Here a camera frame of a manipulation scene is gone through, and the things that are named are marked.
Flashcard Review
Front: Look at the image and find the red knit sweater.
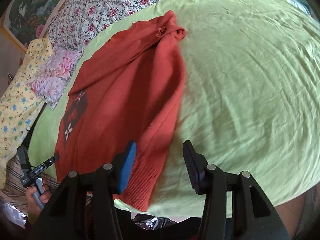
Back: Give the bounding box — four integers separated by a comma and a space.
55, 11, 185, 211

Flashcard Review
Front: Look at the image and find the person's left hand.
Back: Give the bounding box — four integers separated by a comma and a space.
24, 183, 52, 217

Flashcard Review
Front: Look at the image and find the plaid blanket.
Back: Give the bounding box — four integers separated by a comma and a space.
0, 154, 61, 213

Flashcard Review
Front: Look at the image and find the yellow cartoon print pillow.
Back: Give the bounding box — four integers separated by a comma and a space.
1, 38, 53, 189

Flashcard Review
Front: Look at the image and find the pink purple floral pillow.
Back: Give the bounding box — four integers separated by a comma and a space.
27, 46, 82, 109

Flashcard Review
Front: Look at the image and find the green bed sheet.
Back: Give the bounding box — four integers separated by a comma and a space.
27, 0, 320, 219

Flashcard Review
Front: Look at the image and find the framed landscape painting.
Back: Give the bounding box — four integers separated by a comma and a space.
1, 0, 66, 53

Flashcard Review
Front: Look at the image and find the white floral quilt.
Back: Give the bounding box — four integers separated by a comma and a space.
47, 0, 226, 53

